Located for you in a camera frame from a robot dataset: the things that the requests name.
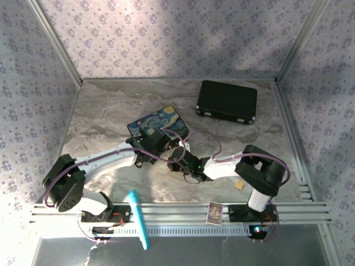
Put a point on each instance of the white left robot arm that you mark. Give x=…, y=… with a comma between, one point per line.
x=111, y=160

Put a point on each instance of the small picture card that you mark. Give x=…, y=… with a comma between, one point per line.
x=214, y=213

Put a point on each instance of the right controller board green light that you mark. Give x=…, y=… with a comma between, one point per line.
x=258, y=232

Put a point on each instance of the starry night painted box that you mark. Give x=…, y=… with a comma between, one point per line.
x=166, y=119

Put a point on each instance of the aluminium corner post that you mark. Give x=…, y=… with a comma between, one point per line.
x=301, y=41
x=57, y=41

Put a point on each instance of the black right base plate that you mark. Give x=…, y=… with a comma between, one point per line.
x=235, y=212

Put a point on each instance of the aluminium mounting rail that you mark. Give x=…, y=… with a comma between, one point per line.
x=177, y=212

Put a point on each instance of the black hard case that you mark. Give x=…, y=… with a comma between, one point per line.
x=227, y=101

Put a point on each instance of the left controller board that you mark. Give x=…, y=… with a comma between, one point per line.
x=101, y=230

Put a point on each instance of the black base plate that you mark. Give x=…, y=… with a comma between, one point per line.
x=122, y=214
x=235, y=212

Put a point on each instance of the turquoise marker pen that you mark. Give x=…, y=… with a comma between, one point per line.
x=137, y=213

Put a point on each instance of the grey metal panel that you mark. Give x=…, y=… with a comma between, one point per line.
x=194, y=252

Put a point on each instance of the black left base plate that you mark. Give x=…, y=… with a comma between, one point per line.
x=122, y=214

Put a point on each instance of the small yellow block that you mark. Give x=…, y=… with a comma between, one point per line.
x=239, y=185

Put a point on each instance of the aluminium side frame bar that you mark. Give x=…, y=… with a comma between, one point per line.
x=289, y=124

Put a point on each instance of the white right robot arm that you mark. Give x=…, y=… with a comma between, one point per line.
x=222, y=166

